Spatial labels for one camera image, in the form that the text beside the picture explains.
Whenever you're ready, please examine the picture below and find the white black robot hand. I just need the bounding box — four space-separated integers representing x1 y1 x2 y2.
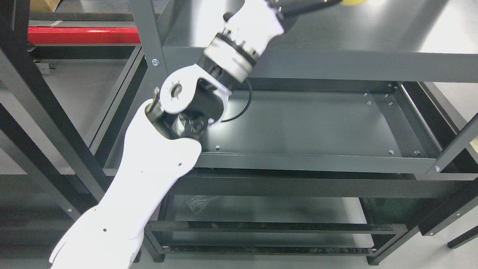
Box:
222 0 342 55

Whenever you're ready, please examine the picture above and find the yellow plastic cup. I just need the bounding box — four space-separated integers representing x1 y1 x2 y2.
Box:
341 0 367 6

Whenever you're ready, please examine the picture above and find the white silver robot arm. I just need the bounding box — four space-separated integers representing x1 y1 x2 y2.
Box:
49 24 273 269

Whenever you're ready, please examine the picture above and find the grey metal shelf unit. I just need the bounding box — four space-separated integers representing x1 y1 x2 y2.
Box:
0 0 478 266

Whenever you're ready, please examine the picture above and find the black metal shelf rack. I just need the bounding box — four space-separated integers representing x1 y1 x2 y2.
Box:
1 0 147 220

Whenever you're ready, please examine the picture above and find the red metal beam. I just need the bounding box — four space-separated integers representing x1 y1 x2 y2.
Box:
27 26 141 44

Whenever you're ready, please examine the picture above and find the cardboard box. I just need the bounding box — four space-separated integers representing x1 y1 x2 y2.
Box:
30 0 61 12

